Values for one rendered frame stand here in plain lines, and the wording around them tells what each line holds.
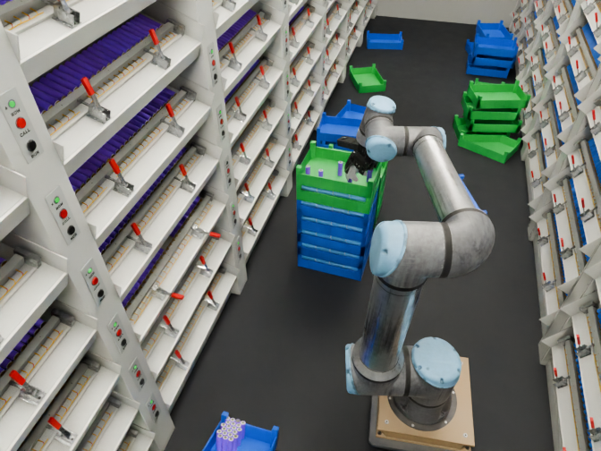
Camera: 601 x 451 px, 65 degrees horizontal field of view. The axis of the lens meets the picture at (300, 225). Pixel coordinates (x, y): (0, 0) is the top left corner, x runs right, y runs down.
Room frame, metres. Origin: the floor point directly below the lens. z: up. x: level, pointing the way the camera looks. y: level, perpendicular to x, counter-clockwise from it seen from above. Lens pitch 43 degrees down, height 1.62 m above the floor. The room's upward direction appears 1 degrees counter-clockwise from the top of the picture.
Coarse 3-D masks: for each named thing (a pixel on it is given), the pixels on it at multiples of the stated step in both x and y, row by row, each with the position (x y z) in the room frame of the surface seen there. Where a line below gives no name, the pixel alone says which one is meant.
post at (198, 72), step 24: (168, 0) 1.32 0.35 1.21; (192, 0) 1.30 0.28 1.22; (216, 48) 1.38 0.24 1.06; (192, 72) 1.31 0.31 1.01; (216, 96) 1.34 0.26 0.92; (216, 120) 1.32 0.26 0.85; (216, 144) 1.30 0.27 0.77; (216, 168) 1.31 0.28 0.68; (240, 240) 1.37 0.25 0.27; (240, 264) 1.34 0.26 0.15; (240, 288) 1.31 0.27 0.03
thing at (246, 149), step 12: (264, 108) 1.90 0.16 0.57; (276, 108) 1.97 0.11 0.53; (252, 120) 1.80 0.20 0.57; (264, 120) 1.85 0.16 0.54; (276, 120) 1.88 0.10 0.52; (252, 132) 1.75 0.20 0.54; (264, 132) 1.77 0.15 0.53; (240, 144) 1.55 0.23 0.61; (252, 144) 1.67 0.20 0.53; (264, 144) 1.71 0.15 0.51; (240, 156) 1.55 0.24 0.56; (252, 156) 1.60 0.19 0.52; (240, 168) 1.51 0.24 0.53; (240, 180) 1.44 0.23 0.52
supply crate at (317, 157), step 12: (312, 144) 1.64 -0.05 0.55; (312, 156) 1.64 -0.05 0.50; (324, 156) 1.64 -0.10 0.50; (336, 156) 1.62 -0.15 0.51; (348, 156) 1.60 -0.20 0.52; (300, 168) 1.46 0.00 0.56; (312, 168) 1.56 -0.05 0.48; (324, 168) 1.56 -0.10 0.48; (336, 168) 1.56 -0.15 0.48; (300, 180) 1.46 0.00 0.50; (312, 180) 1.45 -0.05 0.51; (324, 180) 1.43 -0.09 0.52; (336, 180) 1.42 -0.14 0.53; (360, 180) 1.48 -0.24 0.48; (372, 180) 1.38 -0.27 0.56; (348, 192) 1.40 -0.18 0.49; (360, 192) 1.39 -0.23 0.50; (372, 192) 1.39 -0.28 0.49
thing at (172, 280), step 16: (208, 192) 1.31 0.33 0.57; (208, 208) 1.26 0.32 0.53; (208, 224) 1.19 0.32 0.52; (192, 240) 1.11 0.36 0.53; (176, 256) 1.03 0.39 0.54; (192, 256) 1.04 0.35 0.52; (176, 272) 0.97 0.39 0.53; (144, 304) 0.84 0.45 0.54; (160, 304) 0.85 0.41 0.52; (144, 320) 0.79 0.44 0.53; (144, 336) 0.75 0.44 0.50
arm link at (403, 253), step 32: (384, 224) 0.70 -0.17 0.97; (416, 224) 0.70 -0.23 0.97; (384, 256) 0.64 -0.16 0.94; (416, 256) 0.63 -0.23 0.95; (448, 256) 0.63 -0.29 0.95; (384, 288) 0.66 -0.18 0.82; (416, 288) 0.64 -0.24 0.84; (384, 320) 0.66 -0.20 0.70; (352, 352) 0.76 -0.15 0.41; (384, 352) 0.67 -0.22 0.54; (352, 384) 0.69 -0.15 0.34; (384, 384) 0.67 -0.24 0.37
